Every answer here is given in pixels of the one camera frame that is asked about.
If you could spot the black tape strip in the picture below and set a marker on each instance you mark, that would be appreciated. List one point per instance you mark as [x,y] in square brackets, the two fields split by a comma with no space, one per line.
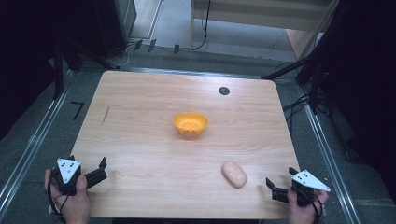
[138,44]
[152,45]
[176,48]

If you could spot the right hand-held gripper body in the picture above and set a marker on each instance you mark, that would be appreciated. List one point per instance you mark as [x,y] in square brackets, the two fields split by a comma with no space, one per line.
[306,182]

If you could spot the dark cabinet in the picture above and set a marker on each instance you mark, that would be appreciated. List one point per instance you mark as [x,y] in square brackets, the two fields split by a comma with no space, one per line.
[118,21]

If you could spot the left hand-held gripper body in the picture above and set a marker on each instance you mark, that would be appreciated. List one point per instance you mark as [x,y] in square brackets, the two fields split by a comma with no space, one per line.
[93,177]

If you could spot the person's left hand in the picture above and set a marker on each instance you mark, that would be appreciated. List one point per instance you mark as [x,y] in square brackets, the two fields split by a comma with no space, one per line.
[74,207]

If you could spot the black round table grommet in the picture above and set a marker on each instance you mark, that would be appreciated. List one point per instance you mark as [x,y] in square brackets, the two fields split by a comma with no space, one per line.
[224,90]

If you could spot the person's right hand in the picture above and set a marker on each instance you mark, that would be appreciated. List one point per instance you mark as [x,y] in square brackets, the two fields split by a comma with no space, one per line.
[300,214]

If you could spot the orange plastic bowl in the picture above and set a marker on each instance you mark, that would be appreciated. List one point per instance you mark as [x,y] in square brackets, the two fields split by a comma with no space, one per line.
[190,123]

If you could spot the black metal stand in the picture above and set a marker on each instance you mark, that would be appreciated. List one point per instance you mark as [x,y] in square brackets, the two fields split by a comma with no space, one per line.
[58,68]
[314,71]

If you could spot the metal floor rail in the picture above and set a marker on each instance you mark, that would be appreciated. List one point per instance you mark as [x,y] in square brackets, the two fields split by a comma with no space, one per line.
[330,161]
[31,149]

